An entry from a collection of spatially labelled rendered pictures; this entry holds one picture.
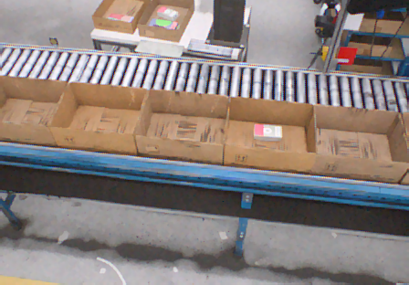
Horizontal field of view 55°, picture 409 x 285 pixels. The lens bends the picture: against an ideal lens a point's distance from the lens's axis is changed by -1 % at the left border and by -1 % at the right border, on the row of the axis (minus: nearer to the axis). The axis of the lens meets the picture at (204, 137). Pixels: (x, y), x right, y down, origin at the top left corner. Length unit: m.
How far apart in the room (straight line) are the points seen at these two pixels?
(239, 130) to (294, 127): 0.27
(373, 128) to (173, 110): 0.98
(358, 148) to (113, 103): 1.22
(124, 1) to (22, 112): 1.26
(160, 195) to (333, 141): 0.90
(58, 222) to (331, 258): 1.77
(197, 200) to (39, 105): 0.96
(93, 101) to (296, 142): 1.04
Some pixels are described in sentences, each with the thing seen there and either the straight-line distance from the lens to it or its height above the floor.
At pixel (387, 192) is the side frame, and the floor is 0.91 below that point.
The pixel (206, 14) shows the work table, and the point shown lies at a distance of 2.93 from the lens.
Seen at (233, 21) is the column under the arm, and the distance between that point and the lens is 2.57.
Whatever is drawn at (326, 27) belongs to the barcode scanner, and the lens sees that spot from 2.39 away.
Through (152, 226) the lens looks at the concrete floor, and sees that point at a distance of 2.69.
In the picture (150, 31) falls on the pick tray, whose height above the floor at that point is 0.81.
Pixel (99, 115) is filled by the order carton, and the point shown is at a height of 0.89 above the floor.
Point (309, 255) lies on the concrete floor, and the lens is 2.67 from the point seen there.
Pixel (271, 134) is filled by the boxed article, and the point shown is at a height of 0.92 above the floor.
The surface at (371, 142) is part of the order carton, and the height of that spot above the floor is 0.89.
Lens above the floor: 2.40
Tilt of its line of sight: 52 degrees down
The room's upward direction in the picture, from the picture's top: straight up
